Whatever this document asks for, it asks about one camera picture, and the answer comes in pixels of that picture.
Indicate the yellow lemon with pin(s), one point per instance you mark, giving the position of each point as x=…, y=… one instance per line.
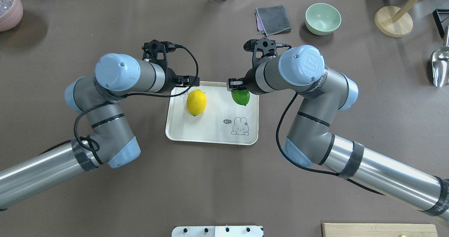
x=196, y=102

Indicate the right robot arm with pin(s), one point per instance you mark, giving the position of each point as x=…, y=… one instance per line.
x=311, y=144

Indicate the pink bowl with ice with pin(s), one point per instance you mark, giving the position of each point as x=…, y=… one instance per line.
x=11, y=13

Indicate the steel ice scoop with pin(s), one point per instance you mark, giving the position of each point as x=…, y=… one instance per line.
x=440, y=62

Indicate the mint green bowl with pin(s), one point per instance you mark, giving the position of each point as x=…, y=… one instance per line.
x=322, y=19

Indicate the wooden cutting board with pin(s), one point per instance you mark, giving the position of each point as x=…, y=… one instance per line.
x=378, y=230

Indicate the purple cloth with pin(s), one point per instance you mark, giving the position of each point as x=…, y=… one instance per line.
x=260, y=28

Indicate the white rabbit tray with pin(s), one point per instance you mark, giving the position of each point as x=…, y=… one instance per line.
x=223, y=121

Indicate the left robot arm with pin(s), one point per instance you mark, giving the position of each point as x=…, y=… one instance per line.
x=101, y=131

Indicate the green lime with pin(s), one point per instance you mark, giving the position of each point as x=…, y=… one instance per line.
x=241, y=97

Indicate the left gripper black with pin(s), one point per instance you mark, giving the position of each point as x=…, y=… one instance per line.
x=170, y=79

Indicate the grey folded cloth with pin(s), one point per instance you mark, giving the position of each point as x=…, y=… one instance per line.
x=274, y=19

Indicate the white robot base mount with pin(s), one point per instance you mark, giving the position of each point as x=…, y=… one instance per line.
x=218, y=231

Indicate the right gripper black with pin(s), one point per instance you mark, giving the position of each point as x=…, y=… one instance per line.
x=249, y=83

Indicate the wooden stand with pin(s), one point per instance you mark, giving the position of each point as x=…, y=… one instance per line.
x=394, y=21

